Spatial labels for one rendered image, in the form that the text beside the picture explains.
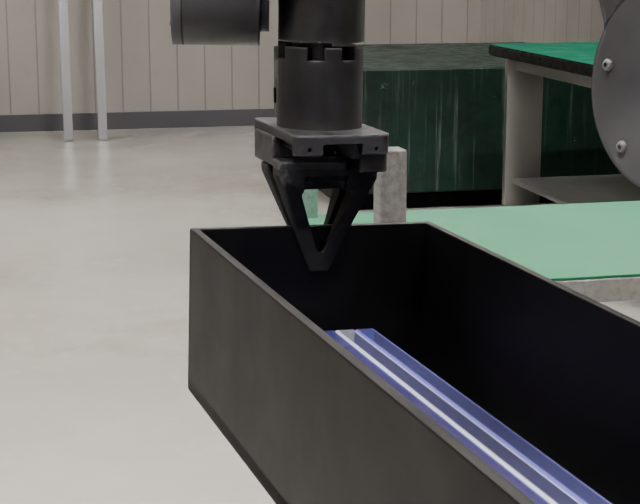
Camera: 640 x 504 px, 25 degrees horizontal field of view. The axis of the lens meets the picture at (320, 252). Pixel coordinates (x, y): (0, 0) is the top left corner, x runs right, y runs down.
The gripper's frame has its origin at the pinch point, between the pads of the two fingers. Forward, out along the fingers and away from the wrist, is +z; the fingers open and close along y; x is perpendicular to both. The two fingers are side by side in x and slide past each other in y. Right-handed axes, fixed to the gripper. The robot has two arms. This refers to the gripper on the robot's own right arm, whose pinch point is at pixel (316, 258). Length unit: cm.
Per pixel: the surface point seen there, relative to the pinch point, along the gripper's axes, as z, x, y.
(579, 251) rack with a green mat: 15, 53, -62
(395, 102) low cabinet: 55, 226, -585
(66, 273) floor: 112, 49, -490
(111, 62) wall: 64, 147, -956
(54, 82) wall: 79, 107, -960
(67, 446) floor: 111, 20, -280
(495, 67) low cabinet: 38, 278, -581
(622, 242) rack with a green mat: 15, 61, -65
